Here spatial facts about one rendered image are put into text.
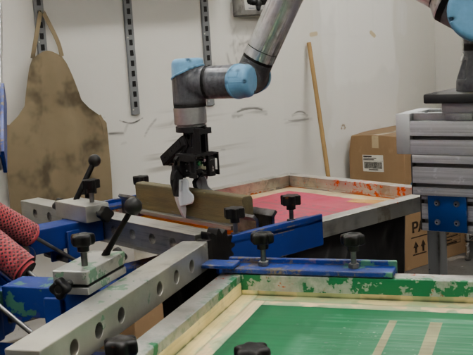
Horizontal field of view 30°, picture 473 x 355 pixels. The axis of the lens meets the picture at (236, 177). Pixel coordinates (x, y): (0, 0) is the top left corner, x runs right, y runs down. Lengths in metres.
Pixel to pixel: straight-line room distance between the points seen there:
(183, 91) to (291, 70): 3.12
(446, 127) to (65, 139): 2.48
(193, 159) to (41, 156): 2.13
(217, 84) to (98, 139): 2.31
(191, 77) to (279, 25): 0.24
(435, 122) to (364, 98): 3.61
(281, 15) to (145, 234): 0.60
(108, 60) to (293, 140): 1.32
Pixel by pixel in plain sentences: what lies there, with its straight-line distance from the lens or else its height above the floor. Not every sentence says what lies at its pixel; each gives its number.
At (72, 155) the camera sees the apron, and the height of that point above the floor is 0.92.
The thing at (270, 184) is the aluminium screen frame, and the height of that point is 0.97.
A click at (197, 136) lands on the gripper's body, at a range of 1.99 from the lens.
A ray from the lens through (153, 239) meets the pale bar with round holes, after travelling 1.77.
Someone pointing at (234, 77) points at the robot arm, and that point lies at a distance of 1.94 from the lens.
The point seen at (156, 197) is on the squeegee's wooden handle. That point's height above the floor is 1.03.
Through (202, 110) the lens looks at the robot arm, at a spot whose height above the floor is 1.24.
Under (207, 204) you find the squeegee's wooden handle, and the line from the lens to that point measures 2.00.
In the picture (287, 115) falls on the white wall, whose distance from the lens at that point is 5.06.
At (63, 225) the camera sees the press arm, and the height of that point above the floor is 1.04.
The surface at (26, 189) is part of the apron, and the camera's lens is 4.03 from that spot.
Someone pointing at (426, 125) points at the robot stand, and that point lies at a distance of 1.96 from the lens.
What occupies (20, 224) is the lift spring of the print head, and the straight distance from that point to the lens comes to 1.74.
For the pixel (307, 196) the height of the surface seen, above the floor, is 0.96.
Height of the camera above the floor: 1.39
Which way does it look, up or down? 9 degrees down
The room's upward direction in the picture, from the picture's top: 3 degrees counter-clockwise
